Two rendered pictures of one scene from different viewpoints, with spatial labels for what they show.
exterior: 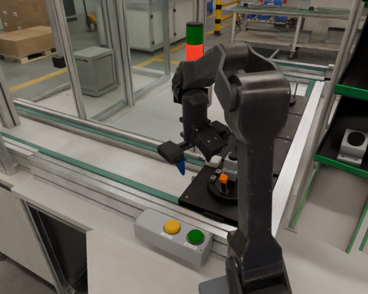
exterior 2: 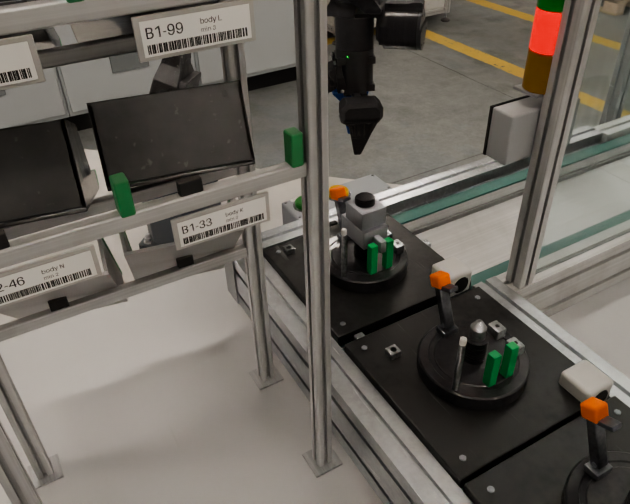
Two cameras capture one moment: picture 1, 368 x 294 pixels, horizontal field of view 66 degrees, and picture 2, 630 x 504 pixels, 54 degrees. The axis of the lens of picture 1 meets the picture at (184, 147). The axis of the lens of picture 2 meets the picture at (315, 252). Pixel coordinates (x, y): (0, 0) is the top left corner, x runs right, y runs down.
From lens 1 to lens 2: 1.32 m
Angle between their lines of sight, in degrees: 92
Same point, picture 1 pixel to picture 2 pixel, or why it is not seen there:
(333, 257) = (173, 383)
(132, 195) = (426, 183)
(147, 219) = (370, 183)
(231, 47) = not seen: outside the picture
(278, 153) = (419, 401)
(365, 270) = (120, 402)
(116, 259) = not seen: hidden behind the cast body
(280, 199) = (290, 313)
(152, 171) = (505, 239)
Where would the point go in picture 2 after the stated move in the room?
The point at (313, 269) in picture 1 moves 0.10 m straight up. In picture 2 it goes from (186, 345) to (177, 298)
